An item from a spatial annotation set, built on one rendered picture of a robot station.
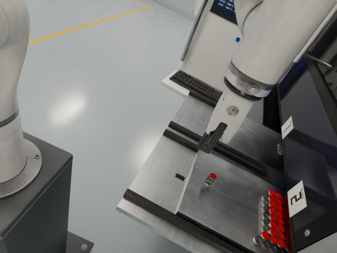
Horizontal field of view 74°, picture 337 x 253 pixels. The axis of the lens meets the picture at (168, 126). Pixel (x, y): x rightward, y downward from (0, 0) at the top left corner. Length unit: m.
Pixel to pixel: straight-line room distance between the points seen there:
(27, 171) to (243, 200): 0.62
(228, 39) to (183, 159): 0.78
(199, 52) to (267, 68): 1.03
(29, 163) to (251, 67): 0.57
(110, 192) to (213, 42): 1.16
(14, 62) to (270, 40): 0.43
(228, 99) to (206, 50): 0.99
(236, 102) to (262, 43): 0.10
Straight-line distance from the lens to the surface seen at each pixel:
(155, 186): 0.66
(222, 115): 0.40
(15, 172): 0.65
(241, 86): 0.38
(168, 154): 0.74
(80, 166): 1.74
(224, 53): 1.34
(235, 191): 0.78
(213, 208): 0.70
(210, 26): 1.34
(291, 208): 0.69
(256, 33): 0.37
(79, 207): 1.58
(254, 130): 1.09
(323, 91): 0.88
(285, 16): 0.35
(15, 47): 0.51
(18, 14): 0.48
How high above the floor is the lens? 1.41
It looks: 39 degrees down
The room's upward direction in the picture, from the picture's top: 24 degrees clockwise
